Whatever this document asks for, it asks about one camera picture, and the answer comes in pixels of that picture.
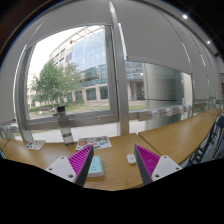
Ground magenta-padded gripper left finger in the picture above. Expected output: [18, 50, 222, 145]
[45, 144, 95, 188]

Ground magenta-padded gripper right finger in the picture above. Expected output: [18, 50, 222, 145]
[133, 143, 184, 187]

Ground small white charger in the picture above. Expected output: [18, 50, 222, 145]
[126, 153, 137, 165]

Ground white and blue power strip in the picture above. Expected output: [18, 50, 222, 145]
[87, 155, 106, 179]

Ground large colourful sticker sheet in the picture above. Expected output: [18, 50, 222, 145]
[75, 135, 113, 152]

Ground small colourful sticker sheet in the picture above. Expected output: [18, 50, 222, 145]
[23, 139, 47, 151]

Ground group of black chairs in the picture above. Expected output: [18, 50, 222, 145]
[186, 114, 224, 168]

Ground green tree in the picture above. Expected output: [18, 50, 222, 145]
[31, 59, 83, 108]

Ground glass office building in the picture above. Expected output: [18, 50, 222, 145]
[26, 25, 148, 105]

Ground grey roller blind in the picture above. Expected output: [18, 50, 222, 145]
[0, 36, 29, 126]
[111, 0, 204, 76]
[25, 0, 114, 49]

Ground round ceiling lights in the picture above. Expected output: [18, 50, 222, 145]
[181, 13, 213, 46]

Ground row of white rail knobs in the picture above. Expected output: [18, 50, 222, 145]
[151, 104, 193, 120]

